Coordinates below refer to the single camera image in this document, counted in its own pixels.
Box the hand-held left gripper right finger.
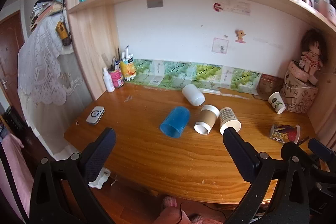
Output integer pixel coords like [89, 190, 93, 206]
[223, 127, 310, 224]

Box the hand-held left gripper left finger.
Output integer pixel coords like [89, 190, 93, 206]
[30, 127, 116, 224]

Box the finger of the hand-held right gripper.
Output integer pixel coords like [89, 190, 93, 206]
[308, 138, 336, 163]
[281, 142, 319, 169]

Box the colourful printed paper cup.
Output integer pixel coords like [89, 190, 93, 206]
[269, 124, 301, 145]

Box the checkered paper cup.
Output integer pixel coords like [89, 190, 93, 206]
[219, 107, 242, 135]

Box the brown sleeved paper cup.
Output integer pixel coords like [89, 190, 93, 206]
[194, 105, 221, 135]

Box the white green-print paper cup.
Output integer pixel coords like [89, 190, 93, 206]
[268, 92, 286, 115]

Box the blue plastic cup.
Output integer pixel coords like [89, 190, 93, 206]
[160, 106, 191, 138]

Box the white translucent plastic cup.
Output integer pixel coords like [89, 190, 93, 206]
[182, 84, 206, 107]

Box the white power strip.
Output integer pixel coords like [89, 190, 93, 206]
[88, 167, 110, 189]

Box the white flat round-button device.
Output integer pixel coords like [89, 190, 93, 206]
[86, 106, 105, 125]

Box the small white bottle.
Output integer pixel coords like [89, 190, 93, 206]
[102, 67, 116, 93]

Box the brown woven box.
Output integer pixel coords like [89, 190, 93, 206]
[256, 74, 285, 100]

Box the pink pen holder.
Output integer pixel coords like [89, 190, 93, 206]
[109, 69, 125, 88]

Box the yellow orange pen holder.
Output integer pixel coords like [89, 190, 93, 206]
[120, 60, 137, 82]

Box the green grape picture strip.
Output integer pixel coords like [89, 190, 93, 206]
[128, 58, 262, 95]

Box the pink fuzzy cloth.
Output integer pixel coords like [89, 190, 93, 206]
[154, 195, 225, 224]

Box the pink bedding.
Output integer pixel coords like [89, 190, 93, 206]
[0, 132, 35, 216]

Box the rag doll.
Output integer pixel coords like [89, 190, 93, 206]
[299, 29, 328, 84]

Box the white lace cloth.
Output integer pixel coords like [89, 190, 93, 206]
[17, 15, 88, 107]

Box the yellow hanging tag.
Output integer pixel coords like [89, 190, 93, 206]
[56, 20, 70, 40]

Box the brown wooden door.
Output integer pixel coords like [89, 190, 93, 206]
[0, 11, 26, 110]

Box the stack of papers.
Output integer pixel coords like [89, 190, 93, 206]
[29, 0, 65, 31]

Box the black cable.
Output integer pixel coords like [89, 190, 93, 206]
[176, 202, 185, 224]

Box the pink square wall sticker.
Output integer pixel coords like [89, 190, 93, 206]
[211, 37, 229, 54]

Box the yellow cartoon wall sticker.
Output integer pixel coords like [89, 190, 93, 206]
[235, 29, 247, 44]

